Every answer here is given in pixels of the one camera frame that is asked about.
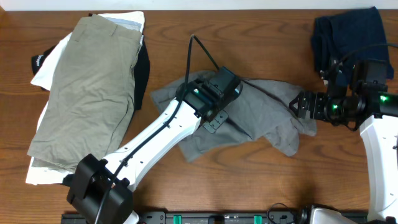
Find grey shorts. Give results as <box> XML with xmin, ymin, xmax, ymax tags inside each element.
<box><xmin>150</xmin><ymin>70</ymin><xmax>318</xmax><ymax>163</ymax></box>

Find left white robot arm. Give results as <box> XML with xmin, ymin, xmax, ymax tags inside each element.
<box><xmin>67</xmin><ymin>74</ymin><xmax>241</xmax><ymax>223</ymax></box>

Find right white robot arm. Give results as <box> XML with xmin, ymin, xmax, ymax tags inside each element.
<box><xmin>289</xmin><ymin>91</ymin><xmax>397</xmax><ymax>223</ymax></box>

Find black garment with logo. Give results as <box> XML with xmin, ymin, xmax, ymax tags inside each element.
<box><xmin>39</xmin><ymin>40</ymin><xmax>150</xmax><ymax>178</ymax></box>

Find dark navy folded garment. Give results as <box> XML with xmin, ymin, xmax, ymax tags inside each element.
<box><xmin>311</xmin><ymin>7</ymin><xmax>390</xmax><ymax>86</ymax></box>

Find light blue folded garment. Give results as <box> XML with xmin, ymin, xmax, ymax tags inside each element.
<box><xmin>106</xmin><ymin>17</ymin><xmax>144</xmax><ymax>45</ymax></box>

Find khaki folded shorts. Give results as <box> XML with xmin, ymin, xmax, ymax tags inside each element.
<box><xmin>28</xmin><ymin>15</ymin><xmax>142</xmax><ymax>172</ymax></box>

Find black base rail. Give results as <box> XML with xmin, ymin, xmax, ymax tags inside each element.
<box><xmin>61</xmin><ymin>211</ymin><xmax>374</xmax><ymax>224</ymax></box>

